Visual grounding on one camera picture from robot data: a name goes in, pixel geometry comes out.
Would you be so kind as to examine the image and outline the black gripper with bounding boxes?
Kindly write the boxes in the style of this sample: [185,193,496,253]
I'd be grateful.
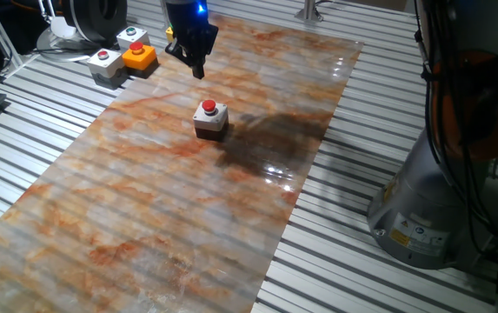
[163,0,220,80]

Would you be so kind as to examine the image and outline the black cylindrical device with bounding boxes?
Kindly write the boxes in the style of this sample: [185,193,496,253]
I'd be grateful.
[35,0,129,63]

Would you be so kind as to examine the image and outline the orange box red button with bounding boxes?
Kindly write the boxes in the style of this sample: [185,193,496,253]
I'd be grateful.
[121,41,160,80]

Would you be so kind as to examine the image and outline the orange marble pattern mat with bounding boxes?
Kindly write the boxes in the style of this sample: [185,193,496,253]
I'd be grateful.
[0,15,365,313]

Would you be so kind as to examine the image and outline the grey box red mushroom button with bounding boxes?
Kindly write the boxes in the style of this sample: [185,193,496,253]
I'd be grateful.
[192,99,229,142]

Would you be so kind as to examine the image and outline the grey box small red button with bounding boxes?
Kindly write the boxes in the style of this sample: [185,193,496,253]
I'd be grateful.
[86,48,129,90]

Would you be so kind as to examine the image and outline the grey box green button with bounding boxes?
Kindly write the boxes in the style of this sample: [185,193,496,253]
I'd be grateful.
[116,25,151,51]

